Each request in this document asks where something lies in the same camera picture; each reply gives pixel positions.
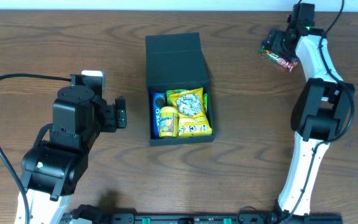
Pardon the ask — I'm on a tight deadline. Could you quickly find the blue Oreo cookie pack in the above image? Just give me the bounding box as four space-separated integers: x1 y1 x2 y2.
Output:
151 91 166 139

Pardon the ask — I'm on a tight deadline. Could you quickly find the green red candy bar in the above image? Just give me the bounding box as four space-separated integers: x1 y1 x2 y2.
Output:
259 45 298 72

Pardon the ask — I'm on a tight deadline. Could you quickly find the green Haribo gummy bag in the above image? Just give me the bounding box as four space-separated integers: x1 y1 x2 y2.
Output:
166 89 208 111

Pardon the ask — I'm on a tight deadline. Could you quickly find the yellow candy jar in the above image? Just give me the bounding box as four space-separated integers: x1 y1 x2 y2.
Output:
158 106 178 138

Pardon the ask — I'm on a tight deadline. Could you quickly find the black gift box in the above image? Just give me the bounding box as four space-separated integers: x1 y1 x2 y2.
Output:
145 33 215 146

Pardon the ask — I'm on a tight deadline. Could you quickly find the yellow Hacks candy bag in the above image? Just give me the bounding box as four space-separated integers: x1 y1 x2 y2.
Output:
170 88 213 138

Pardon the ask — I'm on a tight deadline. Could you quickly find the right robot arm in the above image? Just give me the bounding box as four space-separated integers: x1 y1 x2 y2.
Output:
259 1 355 223

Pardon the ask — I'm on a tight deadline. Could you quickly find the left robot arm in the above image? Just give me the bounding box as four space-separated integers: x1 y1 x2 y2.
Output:
15 70 127 223

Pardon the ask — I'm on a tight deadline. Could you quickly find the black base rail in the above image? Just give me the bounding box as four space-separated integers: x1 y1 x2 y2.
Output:
60 203 344 224

